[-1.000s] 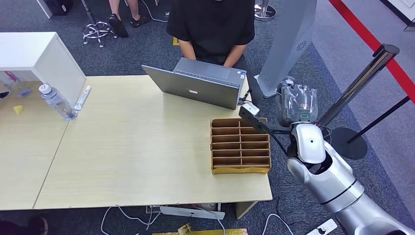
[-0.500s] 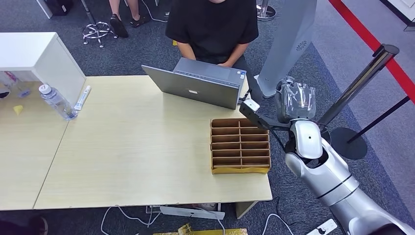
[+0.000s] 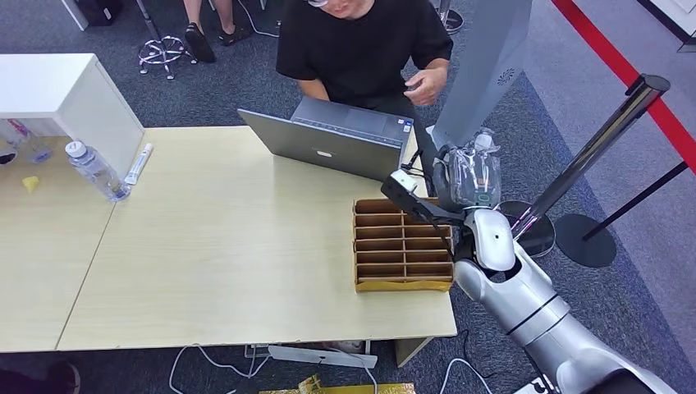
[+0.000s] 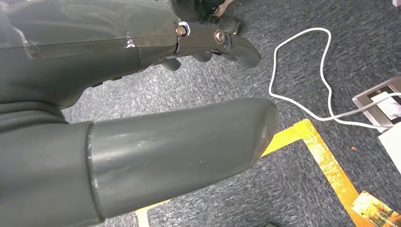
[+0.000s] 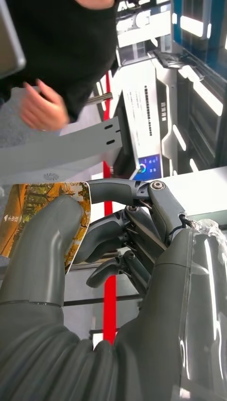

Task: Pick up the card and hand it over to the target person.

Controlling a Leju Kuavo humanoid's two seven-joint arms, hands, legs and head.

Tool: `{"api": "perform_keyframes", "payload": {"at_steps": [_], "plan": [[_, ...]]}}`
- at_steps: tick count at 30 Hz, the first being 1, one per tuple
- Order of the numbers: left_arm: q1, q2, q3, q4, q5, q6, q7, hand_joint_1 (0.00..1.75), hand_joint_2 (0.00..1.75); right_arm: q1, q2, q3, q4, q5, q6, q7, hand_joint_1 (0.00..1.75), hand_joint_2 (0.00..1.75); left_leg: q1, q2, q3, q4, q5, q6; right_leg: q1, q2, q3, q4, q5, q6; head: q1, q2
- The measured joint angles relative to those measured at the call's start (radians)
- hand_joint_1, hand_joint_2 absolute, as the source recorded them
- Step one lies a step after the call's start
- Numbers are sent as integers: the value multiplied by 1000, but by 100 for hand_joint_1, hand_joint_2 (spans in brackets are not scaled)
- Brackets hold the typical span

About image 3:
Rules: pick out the white power strip bar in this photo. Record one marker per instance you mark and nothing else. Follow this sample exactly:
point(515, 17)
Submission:
point(321, 356)

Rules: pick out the grey open laptop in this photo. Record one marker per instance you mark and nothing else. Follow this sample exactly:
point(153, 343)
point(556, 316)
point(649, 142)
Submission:
point(331, 149)

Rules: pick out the grey standing kiosk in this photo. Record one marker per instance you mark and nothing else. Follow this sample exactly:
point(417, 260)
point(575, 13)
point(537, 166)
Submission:
point(484, 71)

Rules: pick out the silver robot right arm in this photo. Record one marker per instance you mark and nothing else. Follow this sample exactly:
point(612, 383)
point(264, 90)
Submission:
point(538, 310)

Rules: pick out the bystander person's legs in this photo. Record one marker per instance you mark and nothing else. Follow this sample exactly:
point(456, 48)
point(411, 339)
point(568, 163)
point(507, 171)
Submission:
point(198, 41)

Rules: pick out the red barrier belt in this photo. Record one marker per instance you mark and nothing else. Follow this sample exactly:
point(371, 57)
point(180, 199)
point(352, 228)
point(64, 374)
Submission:
point(620, 68)

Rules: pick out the chrome stanchion post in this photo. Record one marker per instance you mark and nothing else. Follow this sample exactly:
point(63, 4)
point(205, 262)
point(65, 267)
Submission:
point(587, 149)

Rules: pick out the clear bottle with purple cap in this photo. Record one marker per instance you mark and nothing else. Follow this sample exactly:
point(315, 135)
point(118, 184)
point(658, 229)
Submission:
point(30, 144)

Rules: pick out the white tube with cap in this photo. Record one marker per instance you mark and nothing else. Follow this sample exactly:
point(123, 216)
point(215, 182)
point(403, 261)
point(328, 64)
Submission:
point(138, 165)

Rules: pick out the gold wrapped box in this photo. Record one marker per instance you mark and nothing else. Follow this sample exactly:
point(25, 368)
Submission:
point(348, 389)

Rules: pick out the white box shelf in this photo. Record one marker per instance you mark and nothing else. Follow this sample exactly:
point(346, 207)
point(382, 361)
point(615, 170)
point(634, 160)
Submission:
point(70, 98)

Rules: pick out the clear plastic wrap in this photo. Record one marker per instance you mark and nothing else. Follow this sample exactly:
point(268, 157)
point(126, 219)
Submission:
point(484, 140)

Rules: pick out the black bag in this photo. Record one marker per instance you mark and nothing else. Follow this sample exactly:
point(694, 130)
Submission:
point(100, 10)

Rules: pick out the person's left hand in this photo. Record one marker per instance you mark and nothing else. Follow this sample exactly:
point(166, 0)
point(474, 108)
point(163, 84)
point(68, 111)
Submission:
point(427, 86)

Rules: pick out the clear plastic water bottle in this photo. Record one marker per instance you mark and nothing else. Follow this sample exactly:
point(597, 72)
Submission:
point(98, 173)

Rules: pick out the person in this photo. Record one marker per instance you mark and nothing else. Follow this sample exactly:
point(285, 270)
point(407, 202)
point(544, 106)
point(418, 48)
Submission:
point(359, 49)

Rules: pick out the wooden compartment card box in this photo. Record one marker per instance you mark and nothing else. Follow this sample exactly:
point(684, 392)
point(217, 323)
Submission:
point(402, 250)

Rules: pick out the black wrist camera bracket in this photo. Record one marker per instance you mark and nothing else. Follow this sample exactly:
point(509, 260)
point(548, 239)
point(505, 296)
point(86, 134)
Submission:
point(413, 201)

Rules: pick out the white cabinet corner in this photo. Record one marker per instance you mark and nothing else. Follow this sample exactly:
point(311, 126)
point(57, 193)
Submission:
point(671, 16)

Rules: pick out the chrome round pedestal base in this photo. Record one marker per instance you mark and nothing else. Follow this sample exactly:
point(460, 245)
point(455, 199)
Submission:
point(451, 19)

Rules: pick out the chrome chair base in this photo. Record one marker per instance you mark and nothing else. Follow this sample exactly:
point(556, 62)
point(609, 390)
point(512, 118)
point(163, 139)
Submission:
point(163, 53)

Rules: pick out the black stanchion post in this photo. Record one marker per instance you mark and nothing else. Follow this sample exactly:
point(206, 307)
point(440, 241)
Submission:
point(587, 242)

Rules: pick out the black shoe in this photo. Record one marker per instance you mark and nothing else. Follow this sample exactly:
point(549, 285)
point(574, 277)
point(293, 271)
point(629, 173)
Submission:
point(60, 378)

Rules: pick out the person's left forearm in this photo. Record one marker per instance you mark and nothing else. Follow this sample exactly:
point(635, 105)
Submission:
point(439, 66)

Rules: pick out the small yellow object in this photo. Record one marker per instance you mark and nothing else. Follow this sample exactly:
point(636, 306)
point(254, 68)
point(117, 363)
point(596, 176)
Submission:
point(31, 184)

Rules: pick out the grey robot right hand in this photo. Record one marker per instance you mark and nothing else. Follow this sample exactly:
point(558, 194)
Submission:
point(470, 174)

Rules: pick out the person's right forearm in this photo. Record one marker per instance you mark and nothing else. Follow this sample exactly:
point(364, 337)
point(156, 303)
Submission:
point(314, 89)

